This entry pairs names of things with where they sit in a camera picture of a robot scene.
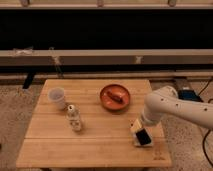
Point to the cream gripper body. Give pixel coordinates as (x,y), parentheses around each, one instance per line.
(137,126)

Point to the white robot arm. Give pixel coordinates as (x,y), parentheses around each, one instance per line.
(165,101)

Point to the black smartphone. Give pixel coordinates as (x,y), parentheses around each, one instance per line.
(143,137)

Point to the brown food piece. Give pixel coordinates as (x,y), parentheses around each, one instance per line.
(115,97)

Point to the wooden table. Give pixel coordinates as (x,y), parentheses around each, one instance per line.
(104,142)

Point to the orange bowl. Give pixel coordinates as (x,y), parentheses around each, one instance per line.
(119,90)

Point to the blue box on floor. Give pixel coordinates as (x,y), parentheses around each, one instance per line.
(189,95)

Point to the translucent plastic cup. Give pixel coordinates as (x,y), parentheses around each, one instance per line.
(57,97)

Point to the wooden rail beam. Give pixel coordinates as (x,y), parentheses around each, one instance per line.
(117,57)

